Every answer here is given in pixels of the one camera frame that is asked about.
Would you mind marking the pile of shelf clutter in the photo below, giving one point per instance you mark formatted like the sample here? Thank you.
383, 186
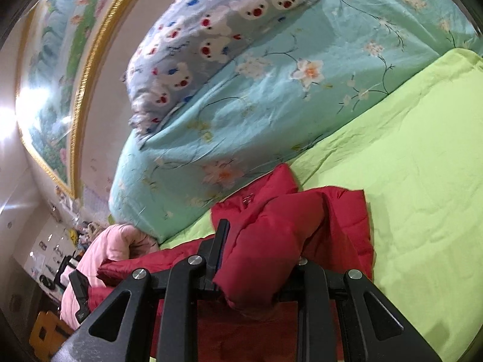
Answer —
60, 241

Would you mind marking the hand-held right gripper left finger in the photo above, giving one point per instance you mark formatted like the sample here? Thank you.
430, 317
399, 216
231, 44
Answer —
224, 233

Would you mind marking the red puffer jacket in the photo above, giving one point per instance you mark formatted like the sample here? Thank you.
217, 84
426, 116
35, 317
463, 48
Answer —
271, 233

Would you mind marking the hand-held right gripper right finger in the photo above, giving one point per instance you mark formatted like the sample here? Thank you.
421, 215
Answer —
309, 279

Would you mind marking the purple wall calendar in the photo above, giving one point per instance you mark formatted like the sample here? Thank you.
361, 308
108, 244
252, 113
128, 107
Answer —
96, 205

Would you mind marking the teal floral duvet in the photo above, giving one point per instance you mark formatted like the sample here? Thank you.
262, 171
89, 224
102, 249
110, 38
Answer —
286, 94

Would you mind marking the bear print pillow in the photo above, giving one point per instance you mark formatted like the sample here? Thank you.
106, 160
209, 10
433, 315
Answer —
196, 45

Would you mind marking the gold framed landscape painting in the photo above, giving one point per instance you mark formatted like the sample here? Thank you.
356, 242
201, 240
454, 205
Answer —
53, 83

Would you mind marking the light green bed sheet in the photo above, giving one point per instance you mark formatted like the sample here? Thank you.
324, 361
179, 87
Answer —
415, 166

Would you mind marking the yellow stool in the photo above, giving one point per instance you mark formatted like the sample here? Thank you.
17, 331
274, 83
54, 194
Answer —
47, 333

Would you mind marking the pink quilt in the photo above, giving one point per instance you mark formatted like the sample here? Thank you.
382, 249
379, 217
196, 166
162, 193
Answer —
113, 245

